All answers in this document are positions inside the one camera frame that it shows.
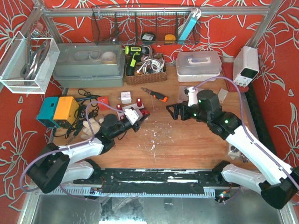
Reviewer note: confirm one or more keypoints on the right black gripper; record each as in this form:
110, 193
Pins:
182, 111

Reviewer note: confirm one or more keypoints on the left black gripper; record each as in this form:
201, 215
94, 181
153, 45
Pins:
137, 122

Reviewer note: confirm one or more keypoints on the white peg base plate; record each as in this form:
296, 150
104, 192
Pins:
133, 106

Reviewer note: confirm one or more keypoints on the orange black handled pliers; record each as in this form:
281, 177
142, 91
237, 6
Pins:
156, 95

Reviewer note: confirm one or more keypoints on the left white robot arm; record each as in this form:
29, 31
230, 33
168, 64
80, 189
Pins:
68, 163

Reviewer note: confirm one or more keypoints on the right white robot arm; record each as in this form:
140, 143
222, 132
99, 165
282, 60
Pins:
276, 181

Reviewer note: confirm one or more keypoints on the red spring on peg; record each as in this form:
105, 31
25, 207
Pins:
119, 108

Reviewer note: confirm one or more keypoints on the clear tray of red springs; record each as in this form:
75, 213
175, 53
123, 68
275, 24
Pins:
182, 96

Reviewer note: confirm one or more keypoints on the beige work glove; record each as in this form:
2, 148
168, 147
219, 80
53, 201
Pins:
91, 126

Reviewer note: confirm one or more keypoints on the small red cube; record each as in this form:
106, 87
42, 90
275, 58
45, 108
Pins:
103, 102

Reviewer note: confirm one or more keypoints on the white power adapter cube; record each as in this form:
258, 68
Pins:
126, 97

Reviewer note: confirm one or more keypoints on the brown woven basket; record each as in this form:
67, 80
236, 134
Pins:
146, 78

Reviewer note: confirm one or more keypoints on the small clear plastic bag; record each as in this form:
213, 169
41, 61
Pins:
222, 95

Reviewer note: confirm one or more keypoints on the yellow box device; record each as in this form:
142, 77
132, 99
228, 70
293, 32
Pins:
64, 114

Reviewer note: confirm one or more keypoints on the teal box device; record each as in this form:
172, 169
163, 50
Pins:
47, 111

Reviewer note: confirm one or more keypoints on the yellow tape measure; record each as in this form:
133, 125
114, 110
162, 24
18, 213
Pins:
169, 39

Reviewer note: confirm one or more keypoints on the grey translucent storage box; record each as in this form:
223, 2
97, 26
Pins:
87, 65

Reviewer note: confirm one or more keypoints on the bagged small parts packet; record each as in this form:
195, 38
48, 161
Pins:
233, 152

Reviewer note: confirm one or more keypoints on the white power supply unit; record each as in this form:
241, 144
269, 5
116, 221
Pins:
245, 67

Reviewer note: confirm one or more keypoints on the blue white power strip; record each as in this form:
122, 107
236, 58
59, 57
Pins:
185, 29

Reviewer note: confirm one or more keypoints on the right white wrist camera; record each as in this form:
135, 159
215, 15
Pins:
192, 95

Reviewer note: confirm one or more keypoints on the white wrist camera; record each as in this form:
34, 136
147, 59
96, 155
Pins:
133, 115
192, 95

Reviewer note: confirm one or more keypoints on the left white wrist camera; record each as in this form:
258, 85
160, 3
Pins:
133, 115

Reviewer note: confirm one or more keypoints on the white plastic case with handle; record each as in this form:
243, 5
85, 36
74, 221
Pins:
197, 66

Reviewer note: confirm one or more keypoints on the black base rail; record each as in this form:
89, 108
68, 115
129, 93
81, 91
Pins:
155, 181

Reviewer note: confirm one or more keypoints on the green black cordless drill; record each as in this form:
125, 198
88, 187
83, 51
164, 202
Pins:
135, 53

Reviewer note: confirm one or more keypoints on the clear acrylic wall bin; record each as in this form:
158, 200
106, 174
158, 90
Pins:
27, 66

